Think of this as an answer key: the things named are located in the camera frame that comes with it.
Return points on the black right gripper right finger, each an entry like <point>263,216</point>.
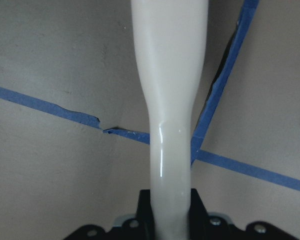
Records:
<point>204,226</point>

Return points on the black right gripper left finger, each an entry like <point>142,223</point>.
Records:
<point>138,227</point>

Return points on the beige hand brush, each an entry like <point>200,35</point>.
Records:
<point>170,42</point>

